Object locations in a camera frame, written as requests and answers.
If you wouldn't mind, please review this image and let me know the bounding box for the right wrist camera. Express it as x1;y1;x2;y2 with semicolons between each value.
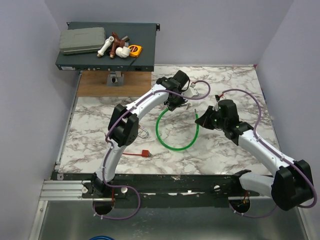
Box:
214;93;224;103

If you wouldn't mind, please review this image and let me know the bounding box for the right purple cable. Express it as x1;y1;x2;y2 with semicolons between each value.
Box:
219;88;315;218

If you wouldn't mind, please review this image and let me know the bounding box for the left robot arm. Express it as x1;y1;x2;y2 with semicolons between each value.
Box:
91;70;190;198

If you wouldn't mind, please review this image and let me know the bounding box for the grey plastic case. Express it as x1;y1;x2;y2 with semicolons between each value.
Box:
59;27;106;55

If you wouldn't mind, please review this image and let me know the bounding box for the purple cable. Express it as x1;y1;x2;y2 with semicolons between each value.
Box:
219;88;315;218
91;80;211;220

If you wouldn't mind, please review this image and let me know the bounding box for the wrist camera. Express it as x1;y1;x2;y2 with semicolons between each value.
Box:
214;93;224;103
184;83;199;98

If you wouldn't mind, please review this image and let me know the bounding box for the brass padlock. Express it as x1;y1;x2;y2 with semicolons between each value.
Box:
138;126;149;139

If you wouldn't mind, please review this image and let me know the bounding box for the blue cable coil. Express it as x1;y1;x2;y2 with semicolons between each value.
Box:
88;234;115;240

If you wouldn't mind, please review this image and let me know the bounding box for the brown pipe fitting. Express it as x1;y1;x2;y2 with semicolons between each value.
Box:
109;32;130;59

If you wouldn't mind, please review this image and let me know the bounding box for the red cable lock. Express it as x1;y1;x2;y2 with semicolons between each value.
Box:
123;149;152;158

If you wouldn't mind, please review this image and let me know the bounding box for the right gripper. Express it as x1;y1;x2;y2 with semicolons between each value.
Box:
196;105;227;130

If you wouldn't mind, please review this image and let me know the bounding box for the green cable lock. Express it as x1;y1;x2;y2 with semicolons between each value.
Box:
155;109;200;152

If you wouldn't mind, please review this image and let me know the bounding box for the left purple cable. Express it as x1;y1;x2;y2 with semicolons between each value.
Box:
91;80;211;220

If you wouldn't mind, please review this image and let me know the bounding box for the yellow tape measure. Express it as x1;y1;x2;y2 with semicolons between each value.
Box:
128;44;143;58

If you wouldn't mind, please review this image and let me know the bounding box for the grey metal bracket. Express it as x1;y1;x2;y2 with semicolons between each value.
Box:
106;71;125;87

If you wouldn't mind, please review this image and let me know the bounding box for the white elbow fitting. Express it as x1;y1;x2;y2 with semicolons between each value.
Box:
115;46;131;58

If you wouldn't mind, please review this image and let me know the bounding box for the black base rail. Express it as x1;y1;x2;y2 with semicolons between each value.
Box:
82;174;257;209

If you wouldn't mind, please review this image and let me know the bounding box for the wooden board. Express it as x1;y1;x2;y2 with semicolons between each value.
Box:
76;71;152;97

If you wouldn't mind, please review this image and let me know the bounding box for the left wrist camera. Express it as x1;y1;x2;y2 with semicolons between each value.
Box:
184;83;199;98

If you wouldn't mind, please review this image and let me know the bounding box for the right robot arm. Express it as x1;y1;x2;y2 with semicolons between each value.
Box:
195;99;316;211

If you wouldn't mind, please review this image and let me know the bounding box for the white pipe fitting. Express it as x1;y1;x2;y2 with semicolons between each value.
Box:
97;36;115;58

